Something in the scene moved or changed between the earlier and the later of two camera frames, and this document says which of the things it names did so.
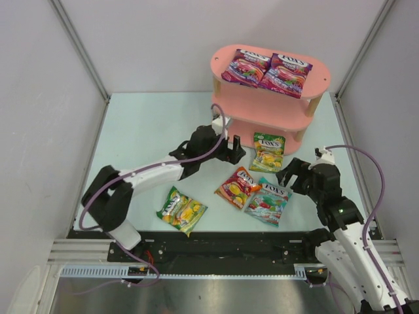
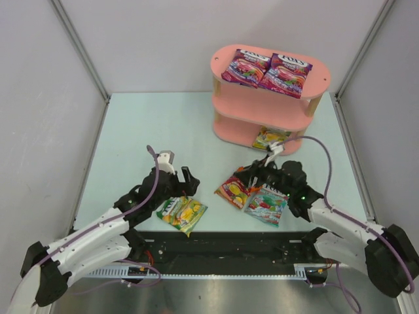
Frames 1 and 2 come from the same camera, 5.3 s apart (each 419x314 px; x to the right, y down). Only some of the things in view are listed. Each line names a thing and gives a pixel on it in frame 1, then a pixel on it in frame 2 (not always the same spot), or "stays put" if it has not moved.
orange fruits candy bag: (237, 188) stays put
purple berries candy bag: (247, 68) stays put
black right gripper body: (297, 176) to (259, 173)
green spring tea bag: (182, 211) stays put
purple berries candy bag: (286, 75) stays put
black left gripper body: (230, 152) to (182, 184)
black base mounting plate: (207, 248) stays put
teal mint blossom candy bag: (266, 203) stays put
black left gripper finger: (237, 144) to (187, 175)
